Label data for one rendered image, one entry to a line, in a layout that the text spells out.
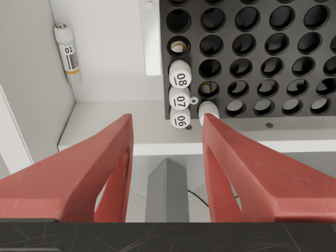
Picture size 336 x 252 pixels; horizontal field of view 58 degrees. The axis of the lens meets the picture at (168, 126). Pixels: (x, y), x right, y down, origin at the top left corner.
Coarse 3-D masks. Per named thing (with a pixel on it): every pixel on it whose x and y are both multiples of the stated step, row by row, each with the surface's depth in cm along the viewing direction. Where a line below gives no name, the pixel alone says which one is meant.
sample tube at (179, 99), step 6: (174, 90) 18; (180, 90) 17; (186, 90) 18; (174, 96) 17; (180, 96) 17; (186, 96) 17; (174, 102) 18; (180, 102) 18; (186, 102) 18; (180, 108) 18
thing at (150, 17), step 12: (144, 0) 20; (156, 0) 20; (144, 12) 21; (156, 12) 21; (144, 24) 21; (156, 24) 21; (144, 36) 22; (156, 36) 22; (144, 48) 22; (156, 48) 22; (144, 60) 23; (156, 60) 23; (156, 72) 24
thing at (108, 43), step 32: (64, 0) 21; (96, 0) 21; (128, 0) 21; (96, 32) 23; (128, 32) 23; (96, 64) 24; (128, 64) 24; (96, 96) 26; (128, 96) 26; (160, 96) 26; (96, 128) 24; (160, 128) 23; (192, 128) 23; (256, 128) 23; (288, 128) 23; (320, 128) 23
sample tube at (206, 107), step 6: (204, 84) 21; (210, 84) 22; (204, 90) 20; (210, 90) 20; (204, 102) 19; (210, 102) 19; (204, 108) 19; (210, 108) 18; (216, 108) 19; (198, 114) 19; (216, 114) 18
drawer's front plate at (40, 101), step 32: (0, 0) 15; (32, 0) 19; (0, 32) 15; (32, 32) 19; (0, 64) 15; (32, 64) 19; (0, 96) 15; (32, 96) 19; (64, 96) 24; (0, 128) 17; (32, 128) 19; (64, 128) 24; (32, 160) 18
